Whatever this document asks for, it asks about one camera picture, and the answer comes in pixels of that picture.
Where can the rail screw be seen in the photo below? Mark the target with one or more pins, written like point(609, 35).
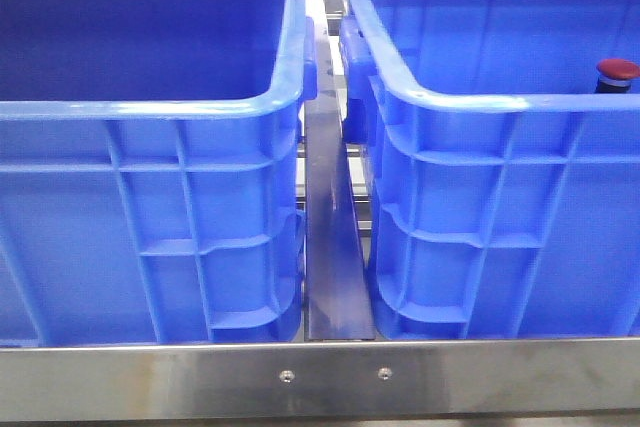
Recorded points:
point(286, 376)
point(384, 373)

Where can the left blue plastic crate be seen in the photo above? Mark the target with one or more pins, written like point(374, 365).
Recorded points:
point(148, 170)

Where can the red mushroom push button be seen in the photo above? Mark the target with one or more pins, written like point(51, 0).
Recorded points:
point(616, 75)

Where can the blue plastic crate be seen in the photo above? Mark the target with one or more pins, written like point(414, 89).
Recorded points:
point(148, 170)
point(504, 187)

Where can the dark blue divider rail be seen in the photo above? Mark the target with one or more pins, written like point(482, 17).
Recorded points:
point(338, 303)

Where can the right rail screw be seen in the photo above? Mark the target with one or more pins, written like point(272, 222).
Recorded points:
point(384, 373)

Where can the right blue plastic crate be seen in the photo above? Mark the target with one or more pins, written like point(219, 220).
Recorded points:
point(504, 187)

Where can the left rail screw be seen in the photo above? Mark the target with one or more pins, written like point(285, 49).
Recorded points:
point(286, 376)

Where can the stainless steel front rail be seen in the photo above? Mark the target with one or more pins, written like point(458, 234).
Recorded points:
point(332, 379)

